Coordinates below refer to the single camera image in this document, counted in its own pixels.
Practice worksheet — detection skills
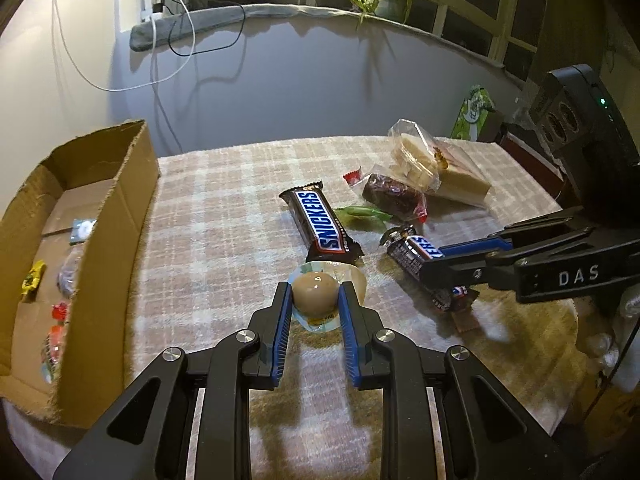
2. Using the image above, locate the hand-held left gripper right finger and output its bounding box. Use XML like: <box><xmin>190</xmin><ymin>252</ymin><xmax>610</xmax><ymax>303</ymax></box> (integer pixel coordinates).
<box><xmin>337</xmin><ymin>281</ymin><xmax>576</xmax><ymax>480</ymax></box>

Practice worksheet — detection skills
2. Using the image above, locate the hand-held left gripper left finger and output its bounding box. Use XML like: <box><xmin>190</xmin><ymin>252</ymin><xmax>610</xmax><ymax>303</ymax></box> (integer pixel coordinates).
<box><xmin>52</xmin><ymin>281</ymin><xmax>293</xmax><ymax>480</ymax></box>

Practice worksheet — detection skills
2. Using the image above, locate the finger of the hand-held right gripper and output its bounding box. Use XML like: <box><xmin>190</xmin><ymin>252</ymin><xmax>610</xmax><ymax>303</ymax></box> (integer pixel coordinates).
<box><xmin>419</xmin><ymin>252</ymin><xmax>521</xmax><ymax>295</ymax></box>
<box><xmin>440</xmin><ymin>206</ymin><xmax>598</xmax><ymax>262</ymax></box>

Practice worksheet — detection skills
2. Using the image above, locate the small brown chocolate bar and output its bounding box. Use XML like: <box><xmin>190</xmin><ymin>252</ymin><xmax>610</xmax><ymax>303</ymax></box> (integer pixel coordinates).
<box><xmin>382</xmin><ymin>225</ymin><xmax>476</xmax><ymax>335</ymax></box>

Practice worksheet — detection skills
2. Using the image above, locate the packed braised egg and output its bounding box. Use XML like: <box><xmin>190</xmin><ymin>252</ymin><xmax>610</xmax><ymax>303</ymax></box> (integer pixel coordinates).
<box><xmin>289</xmin><ymin>261</ymin><xmax>368</xmax><ymax>335</ymax></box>

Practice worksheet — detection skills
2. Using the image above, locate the cardboard box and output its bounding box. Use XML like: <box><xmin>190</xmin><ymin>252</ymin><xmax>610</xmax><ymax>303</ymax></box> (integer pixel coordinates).
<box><xmin>0</xmin><ymin>119</ymin><xmax>162</xmax><ymax>431</ymax></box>

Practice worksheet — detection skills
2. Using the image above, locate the small white candy packet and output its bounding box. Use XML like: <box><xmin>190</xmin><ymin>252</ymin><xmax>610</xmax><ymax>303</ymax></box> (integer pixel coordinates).
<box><xmin>70</xmin><ymin>219</ymin><xmax>97</xmax><ymax>245</ymax></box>

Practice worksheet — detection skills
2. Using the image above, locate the clear jelly cup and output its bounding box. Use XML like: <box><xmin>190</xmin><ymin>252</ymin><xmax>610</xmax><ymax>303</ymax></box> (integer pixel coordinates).
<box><xmin>40</xmin><ymin>324</ymin><xmax>68</xmax><ymax>386</ymax></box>

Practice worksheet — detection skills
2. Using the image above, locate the yellow snack packet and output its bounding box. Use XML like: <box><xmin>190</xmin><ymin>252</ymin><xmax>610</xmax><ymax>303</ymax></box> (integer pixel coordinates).
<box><xmin>20</xmin><ymin>260</ymin><xmax>48</xmax><ymax>303</ymax></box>

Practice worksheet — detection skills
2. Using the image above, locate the dark red box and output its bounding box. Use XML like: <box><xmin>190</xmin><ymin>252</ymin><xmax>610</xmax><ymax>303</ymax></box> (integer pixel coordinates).
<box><xmin>500</xmin><ymin>122</ymin><xmax>571</xmax><ymax>196</ymax></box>

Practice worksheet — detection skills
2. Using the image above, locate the brown cake in clear wrapper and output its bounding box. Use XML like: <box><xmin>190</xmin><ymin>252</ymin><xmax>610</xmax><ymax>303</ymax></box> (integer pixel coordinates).
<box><xmin>342</xmin><ymin>169</ymin><xmax>430</xmax><ymax>223</ymax></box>

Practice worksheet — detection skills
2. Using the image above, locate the clear bag of biscuits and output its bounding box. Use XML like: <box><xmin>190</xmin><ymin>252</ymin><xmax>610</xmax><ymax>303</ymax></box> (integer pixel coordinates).
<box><xmin>387</xmin><ymin>118</ymin><xmax>443</xmax><ymax>193</ymax></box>

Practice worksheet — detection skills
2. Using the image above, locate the green wrapped candy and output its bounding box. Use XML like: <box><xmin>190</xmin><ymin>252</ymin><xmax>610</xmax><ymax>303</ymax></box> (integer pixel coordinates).
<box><xmin>334</xmin><ymin>204</ymin><xmax>391</xmax><ymax>223</ymax></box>

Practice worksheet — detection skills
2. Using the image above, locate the large brown chocolate bar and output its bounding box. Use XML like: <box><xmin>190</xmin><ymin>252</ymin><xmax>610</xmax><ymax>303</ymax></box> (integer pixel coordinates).
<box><xmin>278</xmin><ymin>181</ymin><xmax>365</xmax><ymax>263</ymax></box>

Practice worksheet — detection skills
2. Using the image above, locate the plaid tablecloth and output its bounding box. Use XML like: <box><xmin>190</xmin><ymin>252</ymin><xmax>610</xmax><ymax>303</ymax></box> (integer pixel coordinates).
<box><xmin>0</xmin><ymin>135</ymin><xmax>581</xmax><ymax>480</ymax></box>

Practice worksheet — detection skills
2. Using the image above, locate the green printed bag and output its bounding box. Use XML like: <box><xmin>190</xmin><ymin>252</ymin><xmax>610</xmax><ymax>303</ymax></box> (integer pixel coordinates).
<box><xmin>450</xmin><ymin>85</ymin><xmax>496</xmax><ymax>143</ymax></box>

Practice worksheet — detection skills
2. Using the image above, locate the grey windowsill mat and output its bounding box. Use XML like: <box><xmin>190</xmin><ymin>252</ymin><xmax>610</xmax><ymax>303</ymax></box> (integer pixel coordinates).
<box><xmin>129</xmin><ymin>2</ymin><xmax>506</xmax><ymax>78</ymax></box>

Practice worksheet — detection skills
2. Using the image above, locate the black cable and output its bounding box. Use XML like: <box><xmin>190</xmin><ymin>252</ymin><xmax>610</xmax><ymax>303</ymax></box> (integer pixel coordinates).
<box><xmin>167</xmin><ymin>4</ymin><xmax>247</xmax><ymax>56</ymax></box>

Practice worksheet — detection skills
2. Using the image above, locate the white charging cable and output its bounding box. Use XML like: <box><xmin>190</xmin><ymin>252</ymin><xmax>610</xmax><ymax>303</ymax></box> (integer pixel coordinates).
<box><xmin>52</xmin><ymin>0</ymin><xmax>196</xmax><ymax>93</ymax></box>

